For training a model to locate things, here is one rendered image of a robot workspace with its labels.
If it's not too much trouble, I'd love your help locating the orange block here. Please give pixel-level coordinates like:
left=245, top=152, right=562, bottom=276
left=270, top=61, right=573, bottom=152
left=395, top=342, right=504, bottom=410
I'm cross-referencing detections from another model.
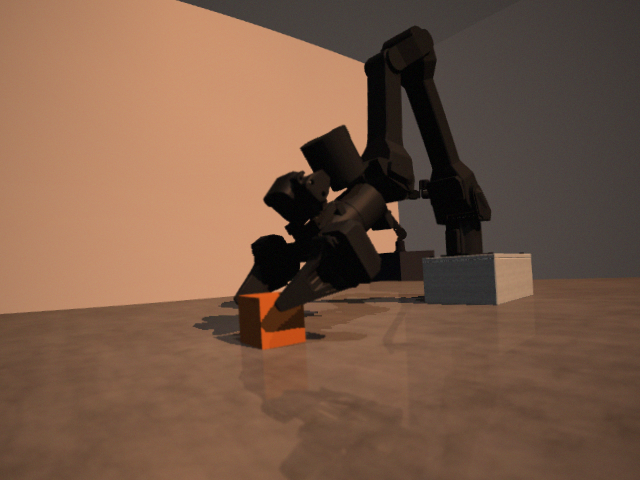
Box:
left=237, top=292, right=305, bottom=349

